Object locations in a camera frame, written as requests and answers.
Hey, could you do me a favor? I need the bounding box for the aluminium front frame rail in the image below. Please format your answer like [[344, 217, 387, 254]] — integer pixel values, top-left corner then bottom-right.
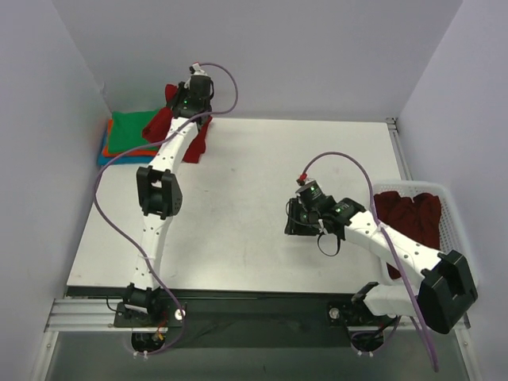
[[47, 294, 388, 333]]

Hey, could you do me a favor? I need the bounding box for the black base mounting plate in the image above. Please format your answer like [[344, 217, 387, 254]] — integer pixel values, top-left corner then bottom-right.
[[114, 294, 397, 354]]

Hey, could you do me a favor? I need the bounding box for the aluminium right side rail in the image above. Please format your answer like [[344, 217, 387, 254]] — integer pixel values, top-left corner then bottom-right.
[[386, 117, 413, 180]]

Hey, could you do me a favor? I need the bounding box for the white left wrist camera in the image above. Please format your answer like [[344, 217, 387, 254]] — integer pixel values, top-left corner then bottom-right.
[[189, 62, 209, 77]]

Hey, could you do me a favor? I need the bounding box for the bright red t shirt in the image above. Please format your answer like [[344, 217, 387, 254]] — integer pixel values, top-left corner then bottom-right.
[[141, 106, 213, 164]]

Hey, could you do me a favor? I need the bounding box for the folded blue t shirt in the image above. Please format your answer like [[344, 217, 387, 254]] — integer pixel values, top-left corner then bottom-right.
[[97, 132, 156, 167]]

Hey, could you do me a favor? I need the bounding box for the folded green t shirt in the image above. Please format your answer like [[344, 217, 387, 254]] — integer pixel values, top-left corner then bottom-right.
[[107, 109, 158, 156]]

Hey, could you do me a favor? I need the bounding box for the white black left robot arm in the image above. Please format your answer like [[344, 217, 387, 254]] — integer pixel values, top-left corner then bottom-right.
[[123, 74, 214, 327]]

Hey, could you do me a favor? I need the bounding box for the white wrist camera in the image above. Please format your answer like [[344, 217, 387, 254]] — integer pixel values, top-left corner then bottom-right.
[[296, 173, 314, 187], [189, 62, 209, 77]]

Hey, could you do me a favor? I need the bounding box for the folded orange t shirt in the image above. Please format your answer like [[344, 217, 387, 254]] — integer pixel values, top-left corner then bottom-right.
[[100, 119, 156, 159]]

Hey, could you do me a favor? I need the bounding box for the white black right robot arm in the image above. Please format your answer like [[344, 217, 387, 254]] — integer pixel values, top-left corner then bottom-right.
[[284, 180, 478, 334]]

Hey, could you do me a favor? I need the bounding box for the dark red t shirt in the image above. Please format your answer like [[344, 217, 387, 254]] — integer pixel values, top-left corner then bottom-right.
[[375, 190, 443, 281]]

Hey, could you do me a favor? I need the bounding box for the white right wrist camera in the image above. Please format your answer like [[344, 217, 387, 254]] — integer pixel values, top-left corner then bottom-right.
[[296, 173, 314, 187]]

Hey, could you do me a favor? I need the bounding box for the white plastic laundry basket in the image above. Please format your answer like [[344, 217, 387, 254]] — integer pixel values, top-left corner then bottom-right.
[[373, 179, 480, 286]]

